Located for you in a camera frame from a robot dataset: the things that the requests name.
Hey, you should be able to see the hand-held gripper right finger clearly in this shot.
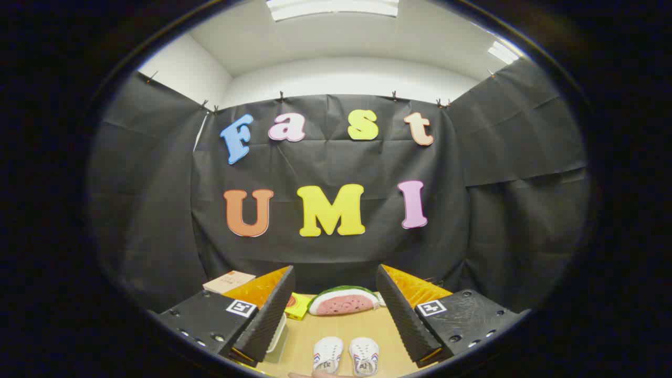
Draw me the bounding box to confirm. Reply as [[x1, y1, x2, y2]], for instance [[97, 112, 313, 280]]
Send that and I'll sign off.
[[376, 264, 531, 368]]

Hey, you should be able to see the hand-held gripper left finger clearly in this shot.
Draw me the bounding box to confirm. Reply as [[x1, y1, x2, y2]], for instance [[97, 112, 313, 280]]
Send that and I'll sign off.
[[157, 265, 296, 368]]

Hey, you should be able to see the cream fabric storage box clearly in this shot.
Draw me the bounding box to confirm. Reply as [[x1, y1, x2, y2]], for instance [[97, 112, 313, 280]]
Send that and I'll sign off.
[[265, 313, 289, 363]]

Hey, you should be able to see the white canvas shoe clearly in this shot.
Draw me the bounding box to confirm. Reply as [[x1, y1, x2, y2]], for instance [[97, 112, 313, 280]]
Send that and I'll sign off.
[[349, 337, 380, 377], [313, 337, 344, 374]]

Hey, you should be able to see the yellow book with red circle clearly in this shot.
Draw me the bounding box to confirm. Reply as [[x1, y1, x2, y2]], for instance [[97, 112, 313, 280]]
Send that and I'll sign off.
[[284, 292, 317, 321]]

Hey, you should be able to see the beige paperback book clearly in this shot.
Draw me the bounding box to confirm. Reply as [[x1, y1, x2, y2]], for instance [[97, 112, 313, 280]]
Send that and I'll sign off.
[[203, 270, 257, 295]]

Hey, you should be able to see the watermelon slice plush toy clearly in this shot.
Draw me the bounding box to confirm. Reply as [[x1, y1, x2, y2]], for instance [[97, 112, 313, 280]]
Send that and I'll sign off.
[[308, 286, 381, 316]]

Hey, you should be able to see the ceiling light panel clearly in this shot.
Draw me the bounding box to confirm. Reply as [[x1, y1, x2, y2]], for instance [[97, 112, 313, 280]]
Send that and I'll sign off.
[[487, 41, 520, 65], [265, 0, 400, 22]]

